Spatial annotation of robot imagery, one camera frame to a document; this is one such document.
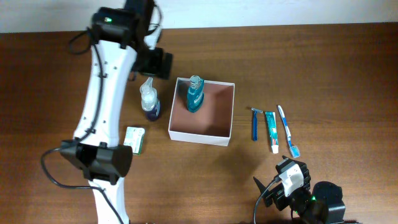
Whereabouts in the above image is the dark blue pump soap bottle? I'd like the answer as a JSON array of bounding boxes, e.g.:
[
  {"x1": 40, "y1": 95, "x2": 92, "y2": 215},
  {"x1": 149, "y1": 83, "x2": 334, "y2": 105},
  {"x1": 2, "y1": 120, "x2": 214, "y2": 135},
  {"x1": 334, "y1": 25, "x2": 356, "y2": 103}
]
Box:
[{"x1": 140, "y1": 77, "x2": 160, "y2": 121}]

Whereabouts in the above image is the teal mouthwash bottle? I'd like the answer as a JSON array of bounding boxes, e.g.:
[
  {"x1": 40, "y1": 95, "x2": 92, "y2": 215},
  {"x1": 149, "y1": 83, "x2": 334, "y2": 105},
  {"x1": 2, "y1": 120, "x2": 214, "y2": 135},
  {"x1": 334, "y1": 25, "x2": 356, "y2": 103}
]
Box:
[{"x1": 187, "y1": 75, "x2": 204, "y2": 113}]

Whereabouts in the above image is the green white soap bar box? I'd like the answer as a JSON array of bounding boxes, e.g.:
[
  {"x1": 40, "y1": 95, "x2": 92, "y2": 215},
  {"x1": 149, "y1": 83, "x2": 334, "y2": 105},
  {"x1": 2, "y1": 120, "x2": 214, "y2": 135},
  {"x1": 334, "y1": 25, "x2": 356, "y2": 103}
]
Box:
[{"x1": 123, "y1": 127, "x2": 146, "y2": 155}]

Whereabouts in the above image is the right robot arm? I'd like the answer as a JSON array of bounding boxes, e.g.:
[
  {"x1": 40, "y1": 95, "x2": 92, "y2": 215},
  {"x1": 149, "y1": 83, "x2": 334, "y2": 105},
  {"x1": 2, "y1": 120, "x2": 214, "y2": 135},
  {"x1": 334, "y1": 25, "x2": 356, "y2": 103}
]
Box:
[{"x1": 253, "y1": 156, "x2": 346, "y2": 224}]

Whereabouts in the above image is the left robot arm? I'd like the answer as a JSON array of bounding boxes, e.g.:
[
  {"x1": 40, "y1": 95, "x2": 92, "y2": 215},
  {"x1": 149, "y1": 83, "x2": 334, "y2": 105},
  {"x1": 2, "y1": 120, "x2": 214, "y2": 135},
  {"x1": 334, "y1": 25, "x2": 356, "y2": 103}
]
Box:
[{"x1": 59, "y1": 0, "x2": 173, "y2": 223}]

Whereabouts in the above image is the blue white toothbrush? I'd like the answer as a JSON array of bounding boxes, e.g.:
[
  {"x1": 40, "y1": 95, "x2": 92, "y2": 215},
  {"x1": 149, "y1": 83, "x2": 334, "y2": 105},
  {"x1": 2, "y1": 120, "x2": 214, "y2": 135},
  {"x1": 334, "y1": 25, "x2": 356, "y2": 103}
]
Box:
[{"x1": 277, "y1": 105, "x2": 301, "y2": 158}]

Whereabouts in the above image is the teal toothpaste tube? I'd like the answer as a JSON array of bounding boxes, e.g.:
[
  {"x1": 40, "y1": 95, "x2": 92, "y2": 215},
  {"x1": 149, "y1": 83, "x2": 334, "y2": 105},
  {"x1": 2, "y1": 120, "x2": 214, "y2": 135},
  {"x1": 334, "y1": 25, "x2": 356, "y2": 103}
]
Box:
[{"x1": 266, "y1": 111, "x2": 279, "y2": 154}]

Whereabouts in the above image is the blue disposable razor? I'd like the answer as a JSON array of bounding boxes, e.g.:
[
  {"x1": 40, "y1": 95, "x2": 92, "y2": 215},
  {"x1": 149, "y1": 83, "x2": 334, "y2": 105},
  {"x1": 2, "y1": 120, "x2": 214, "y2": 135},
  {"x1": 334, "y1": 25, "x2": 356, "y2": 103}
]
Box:
[{"x1": 251, "y1": 108, "x2": 263, "y2": 141}]

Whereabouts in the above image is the white open cardboard box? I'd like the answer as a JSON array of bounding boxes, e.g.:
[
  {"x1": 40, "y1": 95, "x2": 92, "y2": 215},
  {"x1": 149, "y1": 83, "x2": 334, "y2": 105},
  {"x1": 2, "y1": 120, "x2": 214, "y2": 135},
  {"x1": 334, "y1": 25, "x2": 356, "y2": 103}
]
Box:
[{"x1": 168, "y1": 77, "x2": 235, "y2": 146}]

